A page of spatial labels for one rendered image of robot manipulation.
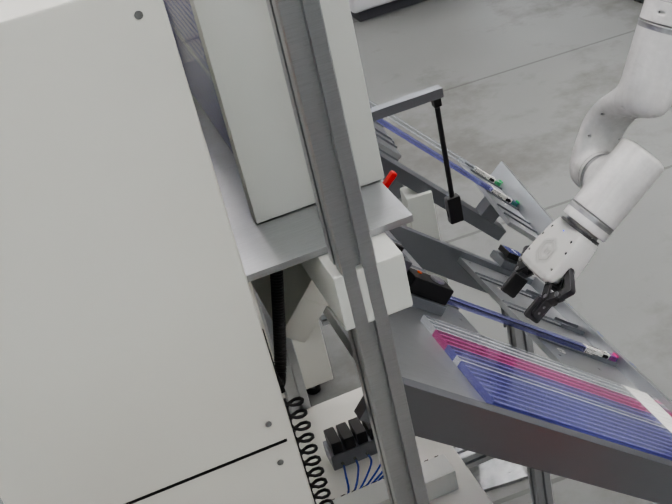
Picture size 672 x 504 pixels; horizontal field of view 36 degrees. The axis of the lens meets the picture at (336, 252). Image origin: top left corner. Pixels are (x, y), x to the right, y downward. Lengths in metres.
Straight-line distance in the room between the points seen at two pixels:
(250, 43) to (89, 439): 0.45
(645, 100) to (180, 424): 0.89
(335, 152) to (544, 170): 3.04
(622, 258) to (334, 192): 2.52
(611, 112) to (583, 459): 0.59
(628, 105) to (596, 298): 1.68
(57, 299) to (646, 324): 2.37
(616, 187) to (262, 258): 0.75
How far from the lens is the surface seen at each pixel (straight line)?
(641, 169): 1.71
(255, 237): 1.15
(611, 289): 3.35
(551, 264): 1.70
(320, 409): 2.10
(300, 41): 0.96
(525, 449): 1.38
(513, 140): 4.27
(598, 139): 1.78
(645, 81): 1.67
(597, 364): 1.87
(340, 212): 1.03
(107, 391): 1.12
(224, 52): 1.10
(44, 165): 0.99
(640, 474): 1.53
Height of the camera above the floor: 1.96
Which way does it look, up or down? 32 degrees down
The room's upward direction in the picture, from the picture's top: 14 degrees counter-clockwise
